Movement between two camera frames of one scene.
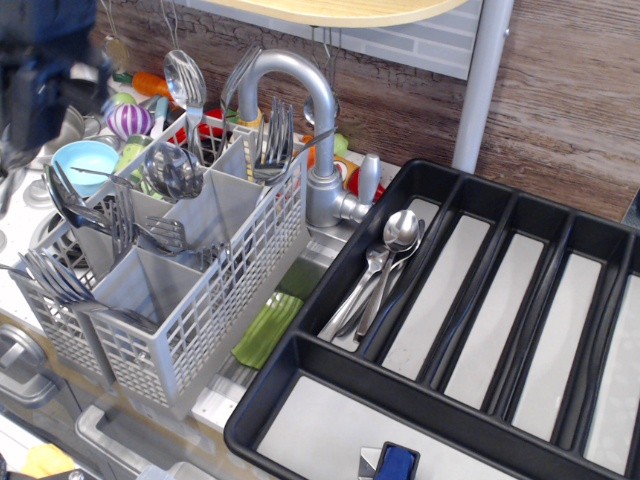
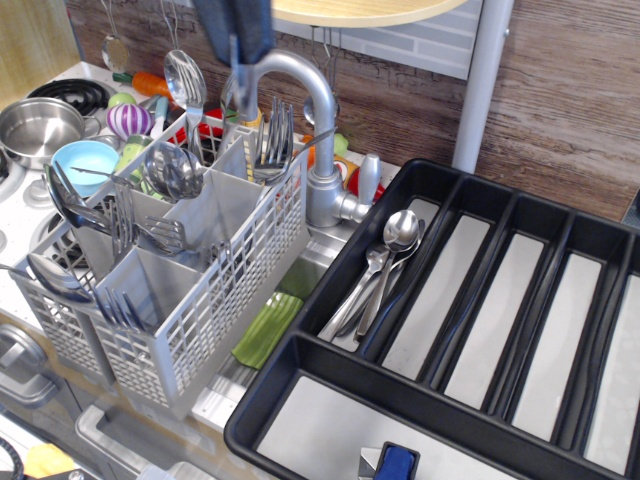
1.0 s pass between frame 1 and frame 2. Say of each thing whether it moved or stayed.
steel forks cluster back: stayed
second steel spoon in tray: stayed
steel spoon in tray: stayed
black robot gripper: moved
